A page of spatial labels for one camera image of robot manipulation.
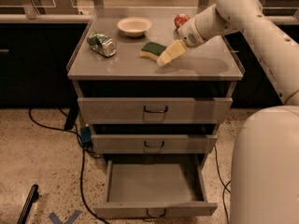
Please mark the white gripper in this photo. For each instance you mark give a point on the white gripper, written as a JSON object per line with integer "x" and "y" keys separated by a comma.
{"x": 189, "y": 33}

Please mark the green and yellow sponge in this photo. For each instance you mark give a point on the green and yellow sponge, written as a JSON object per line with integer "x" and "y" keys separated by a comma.
{"x": 152, "y": 50}

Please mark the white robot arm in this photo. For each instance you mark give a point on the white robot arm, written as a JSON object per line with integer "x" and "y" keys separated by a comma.
{"x": 265, "y": 162}

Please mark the grey metal drawer cabinet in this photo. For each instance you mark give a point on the grey metal drawer cabinet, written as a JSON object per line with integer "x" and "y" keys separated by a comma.
{"x": 117, "y": 14}

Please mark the grey top drawer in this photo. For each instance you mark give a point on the grey top drawer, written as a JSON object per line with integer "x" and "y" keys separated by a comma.
{"x": 154, "y": 110}

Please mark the grey drawer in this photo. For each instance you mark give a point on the grey drawer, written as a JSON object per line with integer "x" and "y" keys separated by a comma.
{"x": 150, "y": 186}
{"x": 153, "y": 143}
{"x": 154, "y": 110}

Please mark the grey middle drawer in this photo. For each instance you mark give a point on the grey middle drawer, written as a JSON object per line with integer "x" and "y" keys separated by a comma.
{"x": 153, "y": 143}

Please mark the grey bottom drawer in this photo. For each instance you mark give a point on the grey bottom drawer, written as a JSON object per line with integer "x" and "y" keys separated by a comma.
{"x": 150, "y": 186}

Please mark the red soda can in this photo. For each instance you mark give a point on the red soda can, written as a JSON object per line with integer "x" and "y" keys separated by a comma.
{"x": 180, "y": 20}

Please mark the white bowl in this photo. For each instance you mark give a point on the white bowl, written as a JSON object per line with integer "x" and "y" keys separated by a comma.
{"x": 134, "y": 26}

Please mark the green soda can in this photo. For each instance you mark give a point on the green soda can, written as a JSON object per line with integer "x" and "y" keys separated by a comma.
{"x": 102, "y": 44}

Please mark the blue power adapter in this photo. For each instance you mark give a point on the blue power adapter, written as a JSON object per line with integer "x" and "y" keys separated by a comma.
{"x": 86, "y": 136}

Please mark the dark counter with light top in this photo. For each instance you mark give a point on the dark counter with light top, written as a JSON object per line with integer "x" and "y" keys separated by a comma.
{"x": 43, "y": 63}

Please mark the black bar on floor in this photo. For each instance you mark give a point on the black bar on floor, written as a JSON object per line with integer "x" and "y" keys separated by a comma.
{"x": 32, "y": 197}

